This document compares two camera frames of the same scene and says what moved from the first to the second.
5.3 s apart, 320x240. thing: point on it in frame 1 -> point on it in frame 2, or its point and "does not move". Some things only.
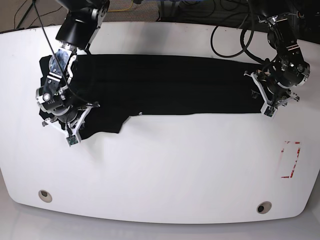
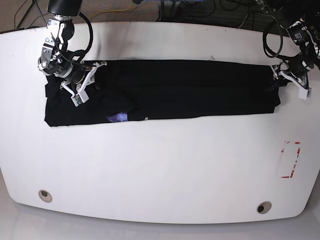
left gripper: (72, 133) -> (81, 77)
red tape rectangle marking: (292, 172) does not move
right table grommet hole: (264, 207) does not move
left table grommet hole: (45, 196) does not move
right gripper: (268, 109) -> (295, 69)
